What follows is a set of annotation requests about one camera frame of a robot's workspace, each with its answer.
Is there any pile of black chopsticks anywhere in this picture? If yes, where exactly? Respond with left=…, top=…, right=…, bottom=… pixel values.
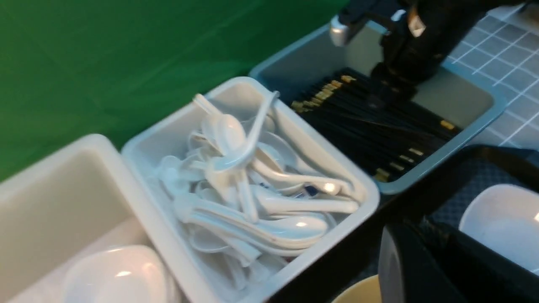
left=290, top=67, right=462, bottom=183

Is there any pile of white spoons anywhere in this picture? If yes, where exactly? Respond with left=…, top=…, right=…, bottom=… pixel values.
left=151, top=91, right=360, bottom=291

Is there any black serving tray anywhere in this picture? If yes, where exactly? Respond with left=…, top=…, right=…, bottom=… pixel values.
left=268, top=145, right=538, bottom=303

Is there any stack of white dishes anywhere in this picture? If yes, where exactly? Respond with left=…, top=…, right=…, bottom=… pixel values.
left=60, top=245, right=183, bottom=303

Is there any grey checked tablecloth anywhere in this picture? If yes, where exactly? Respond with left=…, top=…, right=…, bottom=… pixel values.
left=448, top=3, right=539, bottom=150

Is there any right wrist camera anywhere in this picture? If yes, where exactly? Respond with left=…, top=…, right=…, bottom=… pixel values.
left=329, top=0, right=405, bottom=47

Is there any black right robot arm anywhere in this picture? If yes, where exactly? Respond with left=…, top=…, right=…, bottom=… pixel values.
left=371, top=0, right=538, bottom=303

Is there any yellow-green noodle bowl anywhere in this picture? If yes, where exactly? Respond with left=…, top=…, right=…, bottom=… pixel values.
left=332, top=274, right=382, bottom=303

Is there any white square sauce dish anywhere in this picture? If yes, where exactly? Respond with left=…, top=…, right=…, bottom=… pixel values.
left=459, top=184, right=539, bottom=275

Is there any large white plastic tub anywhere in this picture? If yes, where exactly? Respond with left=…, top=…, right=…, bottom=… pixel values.
left=1, top=134, right=192, bottom=303

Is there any white spoon bin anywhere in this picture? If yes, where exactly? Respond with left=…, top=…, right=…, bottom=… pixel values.
left=121, top=101, right=380, bottom=303

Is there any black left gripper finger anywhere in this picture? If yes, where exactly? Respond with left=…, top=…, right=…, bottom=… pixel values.
left=379, top=219, right=539, bottom=303

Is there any green cloth backdrop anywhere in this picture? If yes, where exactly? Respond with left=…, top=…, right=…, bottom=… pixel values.
left=0, top=0, right=345, bottom=180

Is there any blue-grey chopstick bin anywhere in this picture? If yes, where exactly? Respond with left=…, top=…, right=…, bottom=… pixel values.
left=249, top=23, right=507, bottom=194

